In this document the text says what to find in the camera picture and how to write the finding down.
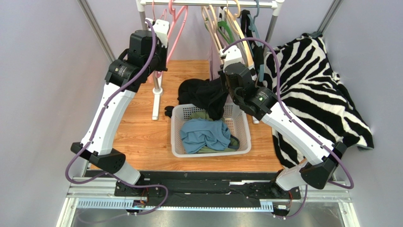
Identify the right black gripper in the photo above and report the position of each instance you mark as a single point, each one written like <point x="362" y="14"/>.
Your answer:
<point x="225" y="83"/>

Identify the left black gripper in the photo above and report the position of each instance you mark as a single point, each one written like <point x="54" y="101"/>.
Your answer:
<point x="163" y="50"/>

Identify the black garment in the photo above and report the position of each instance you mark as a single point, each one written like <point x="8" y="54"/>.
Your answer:
<point x="205" y="94"/>

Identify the thick pink plastic hanger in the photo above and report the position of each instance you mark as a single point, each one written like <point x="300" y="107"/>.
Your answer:
<point x="175" y="18"/>

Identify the beige wooden hanger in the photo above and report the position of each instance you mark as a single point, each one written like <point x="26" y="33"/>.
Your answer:
<point x="211" y="22"/>

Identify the blue tank top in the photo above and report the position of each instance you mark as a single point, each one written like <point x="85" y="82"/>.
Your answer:
<point x="204" y="135"/>

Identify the mauve tank top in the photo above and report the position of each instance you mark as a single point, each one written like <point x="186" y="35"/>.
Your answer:
<point x="214" y="61"/>

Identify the green hanger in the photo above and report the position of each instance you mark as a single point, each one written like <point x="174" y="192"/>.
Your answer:
<point x="225" y="32"/>

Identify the thin pink wire hanger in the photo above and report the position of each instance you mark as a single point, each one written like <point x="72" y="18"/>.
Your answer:
<point x="158" y="12"/>

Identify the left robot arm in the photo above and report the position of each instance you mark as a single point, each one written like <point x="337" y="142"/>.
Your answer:
<point x="146" y="54"/>

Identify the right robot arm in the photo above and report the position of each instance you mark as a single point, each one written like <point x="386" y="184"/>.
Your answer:
<point x="321" y="155"/>

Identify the cream hanger with striped top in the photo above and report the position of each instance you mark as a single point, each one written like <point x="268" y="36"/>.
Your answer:
<point x="226" y="15"/>

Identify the black tank top on right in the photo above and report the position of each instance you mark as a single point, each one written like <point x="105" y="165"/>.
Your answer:
<point x="244" y="27"/>

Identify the grey-blue hanger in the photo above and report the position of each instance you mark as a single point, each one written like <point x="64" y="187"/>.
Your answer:
<point x="257" y="47"/>

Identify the white plastic laundry basket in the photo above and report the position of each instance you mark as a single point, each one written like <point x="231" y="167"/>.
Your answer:
<point x="233" y="116"/>

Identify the metal clothes rack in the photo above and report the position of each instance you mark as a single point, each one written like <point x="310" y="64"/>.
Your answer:
<point x="242" y="44"/>

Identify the zebra print blanket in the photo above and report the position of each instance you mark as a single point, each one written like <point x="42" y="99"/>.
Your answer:
<point x="300" y="70"/>

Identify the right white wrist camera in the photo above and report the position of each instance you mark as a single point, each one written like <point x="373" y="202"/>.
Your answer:
<point x="231" y="55"/>

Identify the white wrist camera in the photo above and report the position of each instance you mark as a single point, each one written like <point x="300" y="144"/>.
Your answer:
<point x="231" y="55"/>
<point x="161" y="28"/>

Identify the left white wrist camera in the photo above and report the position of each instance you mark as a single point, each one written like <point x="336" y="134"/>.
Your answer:
<point x="161" y="28"/>

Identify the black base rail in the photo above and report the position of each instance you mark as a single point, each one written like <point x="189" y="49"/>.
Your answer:
<point x="204" y="189"/>

